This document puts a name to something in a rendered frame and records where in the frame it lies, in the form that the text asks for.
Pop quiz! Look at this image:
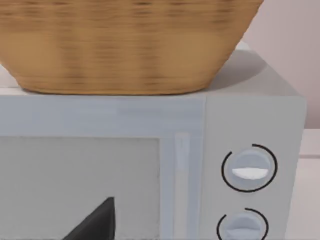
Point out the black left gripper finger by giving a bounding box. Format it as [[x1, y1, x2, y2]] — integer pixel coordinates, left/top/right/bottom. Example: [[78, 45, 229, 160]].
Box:
[[61, 196, 117, 240]]

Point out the pale microwave door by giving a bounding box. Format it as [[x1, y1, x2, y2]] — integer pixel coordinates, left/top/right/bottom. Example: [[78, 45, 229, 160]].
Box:
[[0, 95, 207, 240]]

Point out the small pale microwave knob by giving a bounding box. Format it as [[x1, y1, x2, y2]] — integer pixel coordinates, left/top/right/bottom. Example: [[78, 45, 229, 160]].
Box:
[[223, 212, 264, 240]]

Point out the large pale microwave knob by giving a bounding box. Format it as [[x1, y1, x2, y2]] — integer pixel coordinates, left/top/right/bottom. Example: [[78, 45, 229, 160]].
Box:
[[228, 148, 273, 188]]

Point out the woven wicker basket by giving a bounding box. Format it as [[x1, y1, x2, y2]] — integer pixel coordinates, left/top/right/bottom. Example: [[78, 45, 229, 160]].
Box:
[[0, 0, 265, 97]]

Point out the pale microwave oven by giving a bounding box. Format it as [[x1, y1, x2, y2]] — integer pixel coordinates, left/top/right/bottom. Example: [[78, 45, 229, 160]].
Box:
[[0, 42, 308, 240]]

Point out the pale microwave door handle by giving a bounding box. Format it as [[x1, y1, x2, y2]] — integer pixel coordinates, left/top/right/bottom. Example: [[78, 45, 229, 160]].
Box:
[[174, 132, 191, 240]]

